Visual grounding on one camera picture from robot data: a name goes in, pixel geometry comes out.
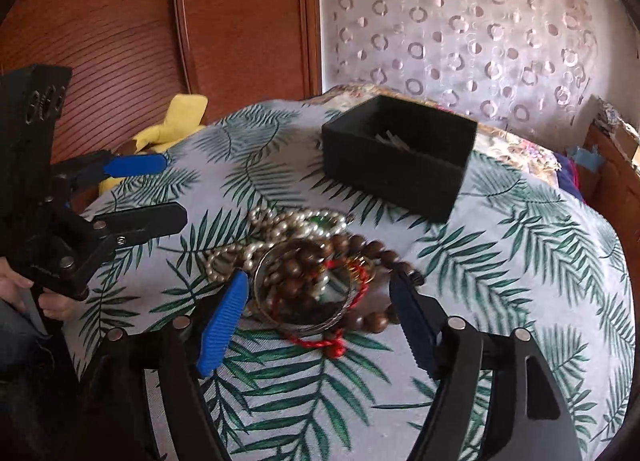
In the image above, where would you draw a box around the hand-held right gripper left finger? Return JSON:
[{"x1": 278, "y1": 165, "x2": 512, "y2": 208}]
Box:
[{"x1": 75, "y1": 271, "x2": 251, "y2": 461}]

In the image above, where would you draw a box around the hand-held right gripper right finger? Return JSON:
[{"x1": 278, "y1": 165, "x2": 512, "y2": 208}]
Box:
[{"x1": 389, "y1": 271, "x2": 586, "y2": 461}]

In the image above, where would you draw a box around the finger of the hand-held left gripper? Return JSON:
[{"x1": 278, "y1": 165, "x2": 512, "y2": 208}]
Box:
[
  {"x1": 52, "y1": 151, "x2": 168, "y2": 192},
  {"x1": 62, "y1": 201, "x2": 188, "y2": 267}
]

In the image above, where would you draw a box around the red cord bracelet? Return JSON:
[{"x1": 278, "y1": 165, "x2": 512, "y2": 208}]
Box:
[{"x1": 287, "y1": 261, "x2": 381, "y2": 359}]

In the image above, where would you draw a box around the silver bangle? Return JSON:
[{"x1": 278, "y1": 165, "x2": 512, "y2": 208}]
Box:
[{"x1": 250, "y1": 241, "x2": 361, "y2": 332}]

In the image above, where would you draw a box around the brown wooden bead bracelet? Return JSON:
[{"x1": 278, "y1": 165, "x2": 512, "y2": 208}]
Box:
[{"x1": 270, "y1": 233, "x2": 426, "y2": 342}]

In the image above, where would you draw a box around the white pearl necklace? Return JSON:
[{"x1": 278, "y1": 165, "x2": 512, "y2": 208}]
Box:
[{"x1": 205, "y1": 206, "x2": 351, "y2": 287}]

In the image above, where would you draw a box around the black jewelry box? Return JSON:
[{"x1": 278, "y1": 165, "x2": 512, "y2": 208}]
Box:
[{"x1": 321, "y1": 94, "x2": 479, "y2": 223}]

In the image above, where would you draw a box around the person's left forearm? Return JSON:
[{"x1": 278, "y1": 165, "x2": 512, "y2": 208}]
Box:
[{"x1": 0, "y1": 298, "x2": 53, "y2": 382}]

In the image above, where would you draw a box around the person's left hand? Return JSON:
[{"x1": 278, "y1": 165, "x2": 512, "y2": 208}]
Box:
[{"x1": 0, "y1": 261, "x2": 83, "y2": 323}]

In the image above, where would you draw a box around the leaf print cloth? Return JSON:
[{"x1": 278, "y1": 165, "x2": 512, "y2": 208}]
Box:
[{"x1": 72, "y1": 101, "x2": 636, "y2": 461}]

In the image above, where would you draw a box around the wooden wardrobe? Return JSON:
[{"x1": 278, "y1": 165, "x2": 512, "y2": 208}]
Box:
[{"x1": 0, "y1": 0, "x2": 323, "y2": 167}]

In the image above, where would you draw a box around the floral quilt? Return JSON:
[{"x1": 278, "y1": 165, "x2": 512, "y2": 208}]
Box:
[{"x1": 305, "y1": 84, "x2": 576, "y2": 189}]

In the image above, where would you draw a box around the dark blue blanket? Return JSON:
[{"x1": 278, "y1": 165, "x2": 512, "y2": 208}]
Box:
[{"x1": 552, "y1": 154, "x2": 586, "y2": 202}]

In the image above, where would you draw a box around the light blue cloth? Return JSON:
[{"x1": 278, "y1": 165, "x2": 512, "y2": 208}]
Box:
[{"x1": 572, "y1": 145, "x2": 601, "y2": 172}]

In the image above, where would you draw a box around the wooden bedside cabinet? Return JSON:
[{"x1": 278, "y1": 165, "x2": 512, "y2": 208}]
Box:
[{"x1": 582, "y1": 121, "x2": 640, "y2": 262}]

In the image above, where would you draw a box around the cardboard box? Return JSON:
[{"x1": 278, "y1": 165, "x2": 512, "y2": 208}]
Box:
[{"x1": 592, "y1": 94, "x2": 640, "y2": 167}]

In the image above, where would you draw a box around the sheer circle pattern curtain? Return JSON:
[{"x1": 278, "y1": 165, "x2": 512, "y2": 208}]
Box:
[{"x1": 317, "y1": 0, "x2": 616, "y2": 142}]

